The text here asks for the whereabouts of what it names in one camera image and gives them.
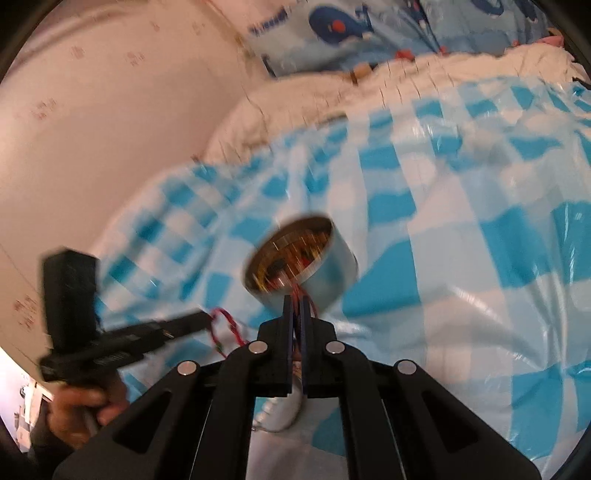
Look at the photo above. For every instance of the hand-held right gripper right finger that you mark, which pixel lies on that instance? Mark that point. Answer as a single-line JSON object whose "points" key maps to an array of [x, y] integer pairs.
{"points": [[318, 360]]}

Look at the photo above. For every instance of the white quilt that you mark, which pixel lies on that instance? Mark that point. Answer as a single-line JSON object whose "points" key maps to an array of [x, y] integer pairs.
{"points": [[300, 101]]}

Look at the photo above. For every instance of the blue white checked plastic sheet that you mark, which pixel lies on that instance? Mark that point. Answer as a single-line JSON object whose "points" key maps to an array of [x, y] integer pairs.
{"points": [[438, 230]]}

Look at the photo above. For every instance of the person's left hand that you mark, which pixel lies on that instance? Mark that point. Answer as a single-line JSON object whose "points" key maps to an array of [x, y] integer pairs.
{"points": [[74, 410]]}

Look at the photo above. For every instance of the small brown object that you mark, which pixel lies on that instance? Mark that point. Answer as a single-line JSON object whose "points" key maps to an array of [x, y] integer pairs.
{"points": [[361, 74]]}

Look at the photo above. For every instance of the pink cloth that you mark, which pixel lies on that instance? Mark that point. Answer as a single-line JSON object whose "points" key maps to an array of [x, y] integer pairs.
{"points": [[551, 39]]}

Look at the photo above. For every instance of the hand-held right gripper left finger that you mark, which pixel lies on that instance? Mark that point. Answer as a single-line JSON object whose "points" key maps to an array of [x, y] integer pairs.
{"points": [[277, 350]]}

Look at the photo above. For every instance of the round metal tin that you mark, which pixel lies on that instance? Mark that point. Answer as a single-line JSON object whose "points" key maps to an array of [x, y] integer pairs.
{"points": [[332, 272]]}

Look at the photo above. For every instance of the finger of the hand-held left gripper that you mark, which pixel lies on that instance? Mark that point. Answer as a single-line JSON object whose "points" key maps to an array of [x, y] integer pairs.
{"points": [[184, 323]]}

